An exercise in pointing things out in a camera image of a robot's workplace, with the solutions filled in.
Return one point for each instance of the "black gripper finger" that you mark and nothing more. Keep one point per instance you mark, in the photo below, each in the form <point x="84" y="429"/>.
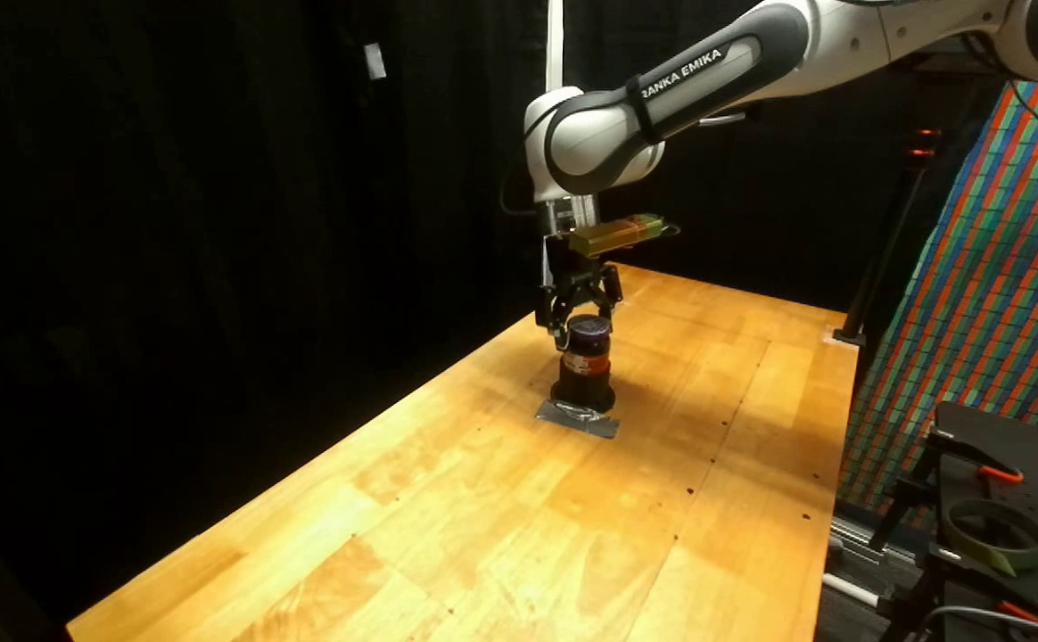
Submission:
<point x="613" y="289"/>
<point x="553" y="313"/>

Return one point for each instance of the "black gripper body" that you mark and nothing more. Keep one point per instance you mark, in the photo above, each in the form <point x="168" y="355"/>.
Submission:
<point x="577" y="259"/>

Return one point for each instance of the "colourful striped panel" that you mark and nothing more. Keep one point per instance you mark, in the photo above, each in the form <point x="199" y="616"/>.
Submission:
<point x="993" y="274"/>

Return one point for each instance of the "wrist camera with green board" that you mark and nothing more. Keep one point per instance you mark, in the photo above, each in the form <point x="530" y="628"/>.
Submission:
<point x="622" y="233"/>

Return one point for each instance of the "white vertical pole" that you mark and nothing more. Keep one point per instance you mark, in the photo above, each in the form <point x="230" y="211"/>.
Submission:
<point x="553" y="48"/>

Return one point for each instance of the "white tag on curtain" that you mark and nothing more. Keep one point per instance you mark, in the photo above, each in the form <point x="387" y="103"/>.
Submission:
<point x="375" y="60"/>

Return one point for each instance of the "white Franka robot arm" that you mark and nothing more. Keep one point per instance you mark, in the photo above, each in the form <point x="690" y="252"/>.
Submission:
<point x="708" y="84"/>

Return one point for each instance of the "black tripod pole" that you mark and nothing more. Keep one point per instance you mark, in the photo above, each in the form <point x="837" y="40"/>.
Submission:
<point x="897" y="237"/>

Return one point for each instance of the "black metal stand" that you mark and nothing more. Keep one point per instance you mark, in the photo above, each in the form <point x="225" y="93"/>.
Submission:
<point x="993" y="485"/>

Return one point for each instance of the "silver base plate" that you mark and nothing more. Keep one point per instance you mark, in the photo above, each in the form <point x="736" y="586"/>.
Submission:
<point x="581" y="414"/>

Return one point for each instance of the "black curtain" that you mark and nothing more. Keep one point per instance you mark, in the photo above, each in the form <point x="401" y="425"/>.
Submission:
<point x="207" y="237"/>

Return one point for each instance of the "dark cup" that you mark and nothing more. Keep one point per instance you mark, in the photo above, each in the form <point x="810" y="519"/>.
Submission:
<point x="587" y="357"/>

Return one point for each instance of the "dark tape roll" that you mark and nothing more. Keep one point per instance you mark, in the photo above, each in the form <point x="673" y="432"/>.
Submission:
<point x="996" y="538"/>

